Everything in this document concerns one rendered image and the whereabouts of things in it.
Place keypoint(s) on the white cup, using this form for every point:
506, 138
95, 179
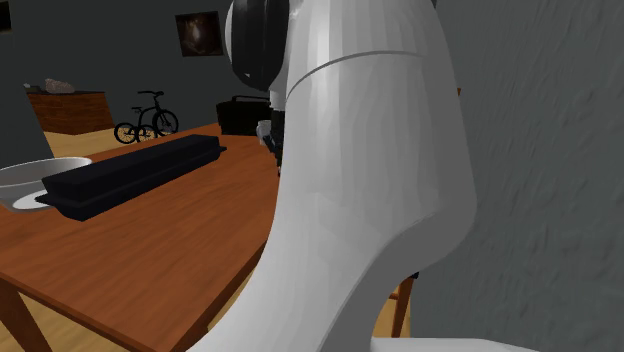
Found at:
263, 128

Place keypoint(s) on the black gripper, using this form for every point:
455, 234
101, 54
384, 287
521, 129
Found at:
278, 128

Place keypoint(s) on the white bowl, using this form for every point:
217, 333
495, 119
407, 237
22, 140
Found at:
29, 170

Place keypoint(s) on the brown wooden table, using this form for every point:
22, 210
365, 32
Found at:
161, 244

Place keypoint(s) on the long black box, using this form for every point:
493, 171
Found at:
131, 170

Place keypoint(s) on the black tricycle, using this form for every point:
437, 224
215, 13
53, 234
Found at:
157, 119

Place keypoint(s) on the brick sideboard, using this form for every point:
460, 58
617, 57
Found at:
73, 111

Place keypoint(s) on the dark wall picture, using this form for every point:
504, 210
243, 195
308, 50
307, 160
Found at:
200, 33
4, 15

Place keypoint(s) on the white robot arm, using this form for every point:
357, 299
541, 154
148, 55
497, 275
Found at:
370, 161

